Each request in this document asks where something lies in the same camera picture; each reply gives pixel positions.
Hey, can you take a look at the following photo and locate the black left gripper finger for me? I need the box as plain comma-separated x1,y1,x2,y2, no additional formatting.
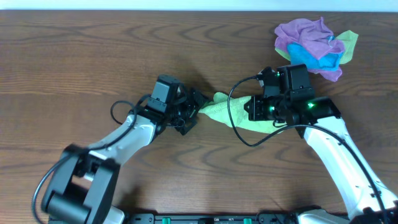
191,88,209,108
178,118,197,136

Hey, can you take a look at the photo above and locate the light green microfiber cloth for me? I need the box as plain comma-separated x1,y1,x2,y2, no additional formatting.
199,92,278,134

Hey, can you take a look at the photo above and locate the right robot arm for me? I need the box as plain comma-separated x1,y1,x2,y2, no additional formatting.
244,64,397,223

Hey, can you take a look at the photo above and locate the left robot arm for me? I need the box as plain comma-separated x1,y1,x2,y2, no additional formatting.
40,86,208,224

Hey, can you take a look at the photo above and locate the blue microfiber cloth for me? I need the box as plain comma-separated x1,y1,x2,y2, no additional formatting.
287,36,345,72

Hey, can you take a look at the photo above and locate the purple microfiber cloth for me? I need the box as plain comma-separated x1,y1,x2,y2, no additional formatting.
274,18,342,82

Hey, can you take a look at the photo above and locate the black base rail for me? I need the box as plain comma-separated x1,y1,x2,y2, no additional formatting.
124,213,299,224

